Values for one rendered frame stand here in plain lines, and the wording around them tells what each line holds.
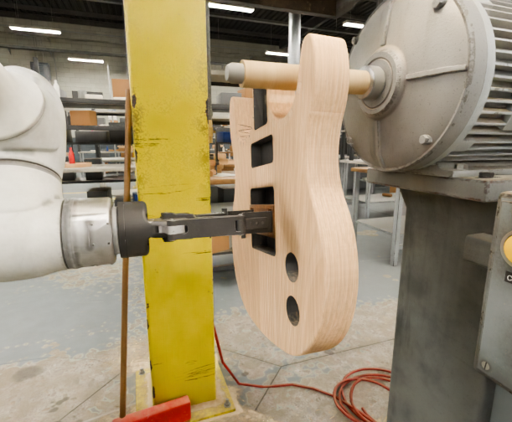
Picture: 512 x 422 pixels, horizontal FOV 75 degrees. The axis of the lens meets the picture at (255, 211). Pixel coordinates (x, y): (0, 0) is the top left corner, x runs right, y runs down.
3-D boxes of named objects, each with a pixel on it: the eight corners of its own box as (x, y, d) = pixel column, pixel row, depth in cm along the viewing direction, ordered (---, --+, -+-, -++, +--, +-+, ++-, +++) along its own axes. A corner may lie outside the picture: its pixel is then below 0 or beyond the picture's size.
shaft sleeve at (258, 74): (369, 92, 46) (355, 96, 49) (370, 67, 45) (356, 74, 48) (245, 84, 40) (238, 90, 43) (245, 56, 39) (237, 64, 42)
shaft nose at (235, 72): (245, 81, 40) (239, 85, 42) (244, 60, 40) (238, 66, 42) (229, 80, 39) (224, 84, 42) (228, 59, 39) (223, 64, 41)
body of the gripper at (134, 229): (120, 253, 49) (184, 247, 52) (116, 263, 41) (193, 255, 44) (116, 202, 48) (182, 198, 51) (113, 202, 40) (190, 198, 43)
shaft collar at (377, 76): (385, 97, 46) (364, 102, 50) (386, 62, 45) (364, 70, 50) (373, 96, 45) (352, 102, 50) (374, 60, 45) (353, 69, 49)
